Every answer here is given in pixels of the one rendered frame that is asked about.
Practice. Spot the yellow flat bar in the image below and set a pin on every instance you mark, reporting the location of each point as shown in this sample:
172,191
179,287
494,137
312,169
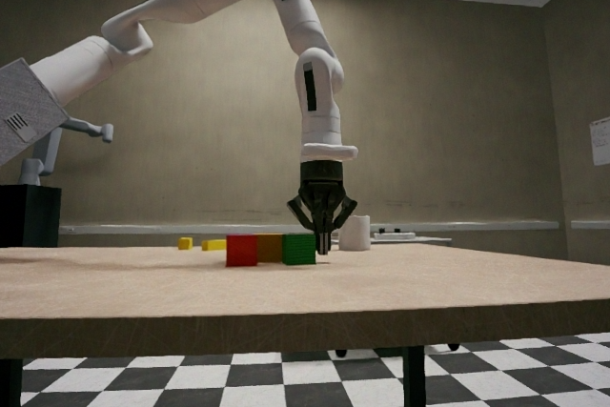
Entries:
214,245

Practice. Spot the red cube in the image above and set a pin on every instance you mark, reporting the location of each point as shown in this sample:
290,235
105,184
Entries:
241,250

